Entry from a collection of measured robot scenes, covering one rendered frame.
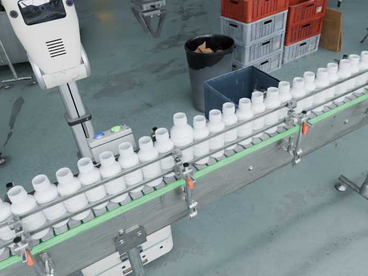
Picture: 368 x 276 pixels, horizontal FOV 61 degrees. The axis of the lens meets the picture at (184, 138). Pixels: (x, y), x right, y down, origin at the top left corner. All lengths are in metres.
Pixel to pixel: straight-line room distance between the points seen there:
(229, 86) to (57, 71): 0.86
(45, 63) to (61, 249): 0.70
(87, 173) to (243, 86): 1.14
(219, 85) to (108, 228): 0.99
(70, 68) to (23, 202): 0.65
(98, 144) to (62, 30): 0.49
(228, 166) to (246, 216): 1.12
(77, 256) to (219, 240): 1.18
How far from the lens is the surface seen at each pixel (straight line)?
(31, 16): 1.28
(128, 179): 0.93
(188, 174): 0.89
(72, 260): 1.04
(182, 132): 0.91
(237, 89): 1.77
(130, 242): 1.07
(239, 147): 1.10
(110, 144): 1.02
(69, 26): 1.31
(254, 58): 3.51
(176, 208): 1.06
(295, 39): 4.03
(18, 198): 0.87
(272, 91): 1.12
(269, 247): 2.05
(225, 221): 2.13
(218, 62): 2.77
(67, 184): 0.87
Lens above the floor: 1.71
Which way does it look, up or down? 38 degrees down
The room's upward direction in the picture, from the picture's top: 6 degrees counter-clockwise
